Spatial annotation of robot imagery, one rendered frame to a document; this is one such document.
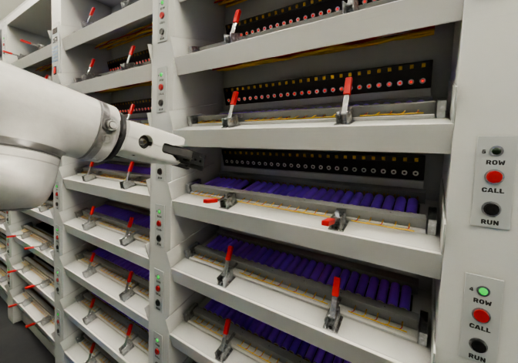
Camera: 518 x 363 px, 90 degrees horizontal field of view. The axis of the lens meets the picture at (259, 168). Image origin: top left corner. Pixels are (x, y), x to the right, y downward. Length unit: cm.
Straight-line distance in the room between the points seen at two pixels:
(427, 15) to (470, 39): 7
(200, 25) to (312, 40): 42
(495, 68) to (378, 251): 30
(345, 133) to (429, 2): 22
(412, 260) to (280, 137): 31
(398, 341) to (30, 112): 63
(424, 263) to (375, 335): 17
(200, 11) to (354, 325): 87
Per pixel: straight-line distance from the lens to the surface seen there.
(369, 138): 47
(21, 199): 35
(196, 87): 81
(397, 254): 49
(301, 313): 61
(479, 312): 50
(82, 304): 148
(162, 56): 81
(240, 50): 63
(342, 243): 50
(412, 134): 46
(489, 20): 50
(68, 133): 38
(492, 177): 46
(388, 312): 60
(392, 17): 52
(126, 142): 40
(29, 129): 36
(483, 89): 47
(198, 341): 85
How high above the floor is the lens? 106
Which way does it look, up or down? 3 degrees down
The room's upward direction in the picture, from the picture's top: 2 degrees clockwise
